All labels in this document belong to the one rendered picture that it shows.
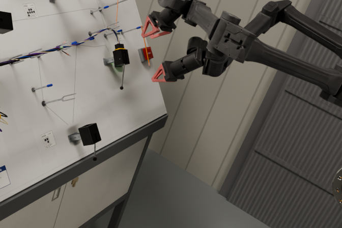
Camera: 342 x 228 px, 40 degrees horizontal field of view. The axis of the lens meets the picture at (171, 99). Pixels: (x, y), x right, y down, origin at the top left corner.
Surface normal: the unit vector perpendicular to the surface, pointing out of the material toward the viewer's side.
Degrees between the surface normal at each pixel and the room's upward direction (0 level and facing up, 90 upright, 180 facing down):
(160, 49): 90
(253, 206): 90
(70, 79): 51
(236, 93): 90
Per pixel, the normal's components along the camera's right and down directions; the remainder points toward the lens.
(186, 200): 0.32, -0.85
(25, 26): 0.83, -0.17
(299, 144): -0.46, 0.25
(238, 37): -0.71, -0.12
